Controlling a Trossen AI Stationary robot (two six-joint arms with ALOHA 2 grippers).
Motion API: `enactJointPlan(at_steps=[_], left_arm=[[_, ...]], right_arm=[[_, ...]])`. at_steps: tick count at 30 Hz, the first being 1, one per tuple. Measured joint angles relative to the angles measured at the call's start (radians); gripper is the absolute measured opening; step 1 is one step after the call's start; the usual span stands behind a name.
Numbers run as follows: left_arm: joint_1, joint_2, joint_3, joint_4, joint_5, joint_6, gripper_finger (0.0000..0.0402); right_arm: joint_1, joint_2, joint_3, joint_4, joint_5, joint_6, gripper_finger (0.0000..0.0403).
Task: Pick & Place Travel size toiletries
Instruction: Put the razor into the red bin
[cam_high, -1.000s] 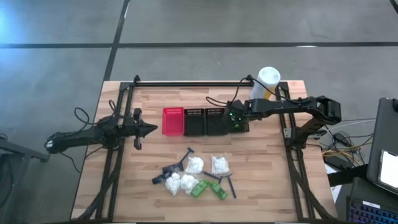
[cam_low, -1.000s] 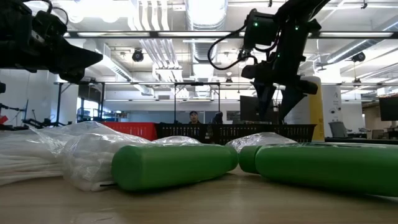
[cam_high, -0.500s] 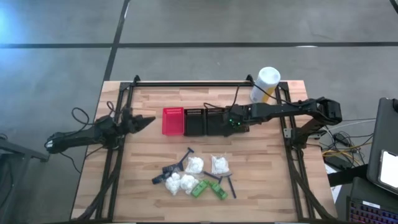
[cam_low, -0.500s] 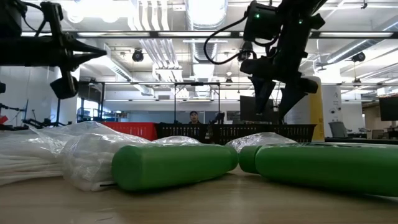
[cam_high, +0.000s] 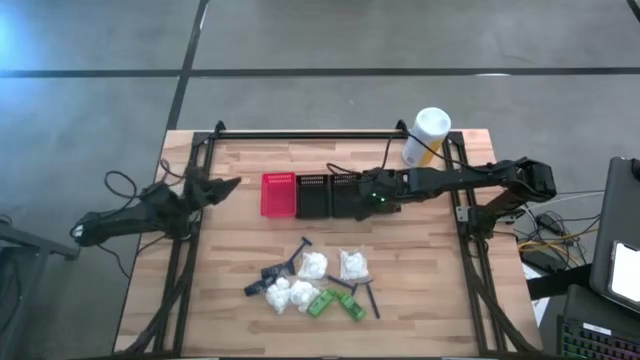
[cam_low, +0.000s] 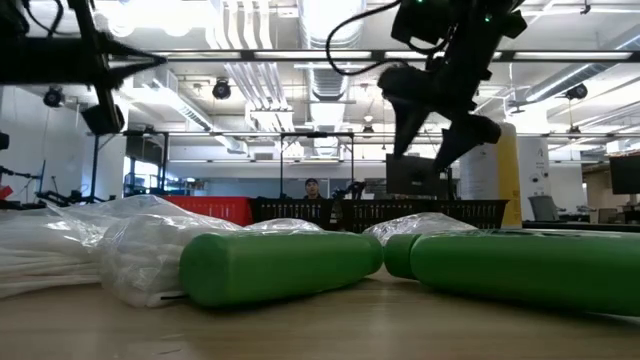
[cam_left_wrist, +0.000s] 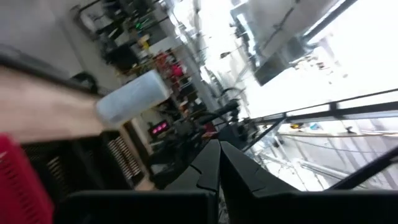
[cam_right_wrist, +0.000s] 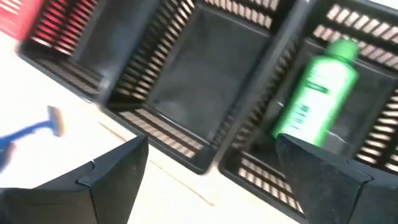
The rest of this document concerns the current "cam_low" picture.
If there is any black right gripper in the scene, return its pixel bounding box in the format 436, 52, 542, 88
391, 19, 503, 173

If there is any white yellow wipes canister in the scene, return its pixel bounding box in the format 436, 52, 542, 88
458, 122, 523, 229

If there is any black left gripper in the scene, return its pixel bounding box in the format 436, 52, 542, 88
59, 0, 168, 135

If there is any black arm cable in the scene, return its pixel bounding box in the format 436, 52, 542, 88
324, 0, 412, 78
22, 0, 66, 39

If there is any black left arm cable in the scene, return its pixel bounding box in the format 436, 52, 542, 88
22, 0, 66, 39

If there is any black aluminium table frame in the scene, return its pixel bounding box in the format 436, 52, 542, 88
522, 221, 640, 233

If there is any black plastic basket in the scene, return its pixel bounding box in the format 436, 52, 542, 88
339, 198, 431, 234
427, 198, 510, 231
248, 197, 335, 231

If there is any clear bag white cotton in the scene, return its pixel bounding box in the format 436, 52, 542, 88
363, 211, 477, 246
0, 207, 104, 300
243, 218, 324, 234
49, 194, 244, 309

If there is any green travel bottle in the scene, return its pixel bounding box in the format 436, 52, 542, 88
178, 230, 385, 309
383, 229, 640, 317

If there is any black computer monitor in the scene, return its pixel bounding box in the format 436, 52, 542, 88
385, 153, 454, 200
608, 154, 640, 195

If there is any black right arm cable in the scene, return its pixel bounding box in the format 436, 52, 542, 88
324, 0, 412, 78

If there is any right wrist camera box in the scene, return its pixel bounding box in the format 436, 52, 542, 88
378, 66, 434, 104

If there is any grey office chair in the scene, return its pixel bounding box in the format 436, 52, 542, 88
528, 194, 562, 223

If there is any red plastic basket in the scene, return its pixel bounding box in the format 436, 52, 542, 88
162, 195, 255, 228

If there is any black background workstation frame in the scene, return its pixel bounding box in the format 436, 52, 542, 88
87, 129, 356, 201

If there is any person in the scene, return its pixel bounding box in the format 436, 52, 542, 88
302, 177, 325, 201

